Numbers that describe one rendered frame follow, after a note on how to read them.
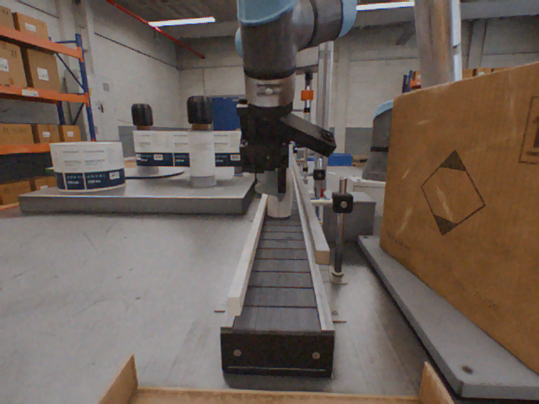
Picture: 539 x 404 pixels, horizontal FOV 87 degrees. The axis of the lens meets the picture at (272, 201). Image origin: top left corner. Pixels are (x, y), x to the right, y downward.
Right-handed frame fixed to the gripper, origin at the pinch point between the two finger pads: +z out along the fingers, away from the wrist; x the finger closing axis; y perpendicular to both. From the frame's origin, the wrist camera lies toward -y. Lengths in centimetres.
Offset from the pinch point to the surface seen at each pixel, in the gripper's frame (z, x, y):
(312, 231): -16.5, 23.3, -3.1
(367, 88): 276, -742, -226
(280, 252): -2.8, 15.8, 0.4
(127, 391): -10.4, 36.3, 13.0
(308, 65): -4, -65, -8
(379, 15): 98, -706, -208
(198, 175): 20.3, -32.0, 28.9
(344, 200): -9.5, 11.2, -9.1
